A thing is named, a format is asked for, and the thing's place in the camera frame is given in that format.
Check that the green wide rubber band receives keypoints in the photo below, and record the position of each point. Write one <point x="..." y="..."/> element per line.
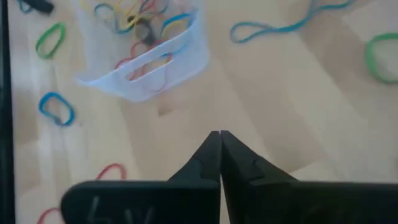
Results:
<point x="39" y="40"/>

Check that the teal wide rubber band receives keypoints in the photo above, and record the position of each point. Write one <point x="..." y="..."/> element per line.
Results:
<point x="178" y="17"/>

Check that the green small rubber band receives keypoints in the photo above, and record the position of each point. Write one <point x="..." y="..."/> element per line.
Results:
<point x="368" y="59"/>

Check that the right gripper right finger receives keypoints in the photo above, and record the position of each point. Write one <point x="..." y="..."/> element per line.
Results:
<point x="280" y="202"/>

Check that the black clip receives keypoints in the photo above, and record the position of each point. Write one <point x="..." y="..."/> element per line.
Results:
<point x="40" y="5"/>

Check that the yellow thin rubber band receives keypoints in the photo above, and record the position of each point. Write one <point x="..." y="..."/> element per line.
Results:
<point x="132" y="20"/>

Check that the clear plastic bin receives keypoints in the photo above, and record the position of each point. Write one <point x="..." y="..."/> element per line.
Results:
<point x="174" y="71"/>

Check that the black wide rubber band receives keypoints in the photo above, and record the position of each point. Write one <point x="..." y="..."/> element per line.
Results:
<point x="146" y="31"/>

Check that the teal long rubber band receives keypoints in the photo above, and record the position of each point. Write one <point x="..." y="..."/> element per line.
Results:
<point x="289" y="28"/>
<point x="22" y="7"/>
<point x="105" y="5"/>

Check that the red long rubber band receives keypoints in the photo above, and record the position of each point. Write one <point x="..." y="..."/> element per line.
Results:
<point x="136" y="46"/>

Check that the red thin rubber band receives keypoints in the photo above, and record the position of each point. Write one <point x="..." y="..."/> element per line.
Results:
<point x="43" y="214"/>

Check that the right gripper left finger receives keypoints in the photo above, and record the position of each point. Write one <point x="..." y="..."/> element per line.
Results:
<point x="155" y="202"/>

